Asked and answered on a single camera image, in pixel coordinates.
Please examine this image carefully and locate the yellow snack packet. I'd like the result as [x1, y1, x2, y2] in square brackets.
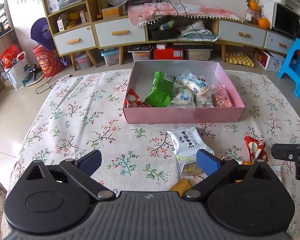
[169, 178, 191, 197]

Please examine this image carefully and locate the orange fruit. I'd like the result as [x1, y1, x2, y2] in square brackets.
[246, 0, 258, 11]
[258, 17, 270, 29]

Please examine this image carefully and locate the wooden tv cabinet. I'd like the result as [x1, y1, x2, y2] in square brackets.
[42, 0, 294, 63]

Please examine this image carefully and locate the green snack packet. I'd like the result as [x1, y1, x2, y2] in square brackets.
[145, 72, 175, 107]

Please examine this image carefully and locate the pink floral cabinet cloth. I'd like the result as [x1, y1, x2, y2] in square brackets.
[127, 2, 243, 27]

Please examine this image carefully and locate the white paper shopping bag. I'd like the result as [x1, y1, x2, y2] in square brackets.
[1, 51, 31, 90]

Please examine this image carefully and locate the clear white bread packet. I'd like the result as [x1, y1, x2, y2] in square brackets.
[175, 73, 211, 95]

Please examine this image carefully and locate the lower orange fruit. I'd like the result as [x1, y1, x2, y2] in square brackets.
[258, 17, 270, 29]

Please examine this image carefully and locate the floral white tablecloth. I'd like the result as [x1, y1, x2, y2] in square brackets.
[0, 68, 300, 240]

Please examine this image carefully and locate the red cardboard box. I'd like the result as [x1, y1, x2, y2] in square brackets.
[154, 48, 184, 60]

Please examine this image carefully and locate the red white candy packet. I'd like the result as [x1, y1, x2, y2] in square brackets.
[244, 136, 268, 163]

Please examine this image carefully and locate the red white snack packet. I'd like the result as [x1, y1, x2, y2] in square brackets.
[126, 89, 151, 108]

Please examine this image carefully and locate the silver white snack packet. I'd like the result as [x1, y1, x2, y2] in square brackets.
[193, 85, 214, 107]

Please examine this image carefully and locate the blue plastic stool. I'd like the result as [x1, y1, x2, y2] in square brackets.
[277, 38, 300, 99]

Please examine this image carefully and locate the white blue cake packet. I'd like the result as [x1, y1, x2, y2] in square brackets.
[166, 127, 215, 167]

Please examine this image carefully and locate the upper orange fruit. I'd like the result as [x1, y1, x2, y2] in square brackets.
[246, 0, 258, 11]

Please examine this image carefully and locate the yellow egg tray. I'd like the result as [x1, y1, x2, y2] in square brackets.
[225, 51, 255, 68]

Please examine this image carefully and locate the red gift bag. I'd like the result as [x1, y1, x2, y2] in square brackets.
[32, 44, 64, 77]

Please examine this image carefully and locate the pink wrapped snack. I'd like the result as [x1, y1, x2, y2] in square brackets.
[212, 85, 234, 108]

